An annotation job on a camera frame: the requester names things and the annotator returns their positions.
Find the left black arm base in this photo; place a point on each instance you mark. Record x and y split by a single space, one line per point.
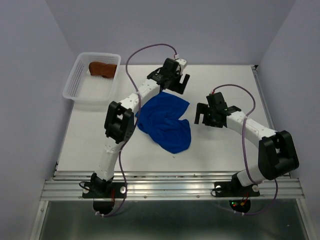
98 188

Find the white plastic basket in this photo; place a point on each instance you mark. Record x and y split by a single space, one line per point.
93 77

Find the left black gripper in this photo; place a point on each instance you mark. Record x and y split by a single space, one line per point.
178 88

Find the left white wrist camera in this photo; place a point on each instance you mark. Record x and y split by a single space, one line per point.
182 62

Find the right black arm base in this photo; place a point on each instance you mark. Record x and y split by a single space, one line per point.
234 189

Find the blue towel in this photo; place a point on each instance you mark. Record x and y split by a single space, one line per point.
160 118

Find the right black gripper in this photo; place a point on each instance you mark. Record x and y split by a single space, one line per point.
203 108

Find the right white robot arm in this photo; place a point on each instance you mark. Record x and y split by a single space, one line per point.
277 155

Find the aluminium rail frame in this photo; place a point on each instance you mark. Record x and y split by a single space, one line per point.
168 195

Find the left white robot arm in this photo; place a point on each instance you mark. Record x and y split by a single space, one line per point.
119 123

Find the brown towel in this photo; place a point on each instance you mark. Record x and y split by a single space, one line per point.
100 69

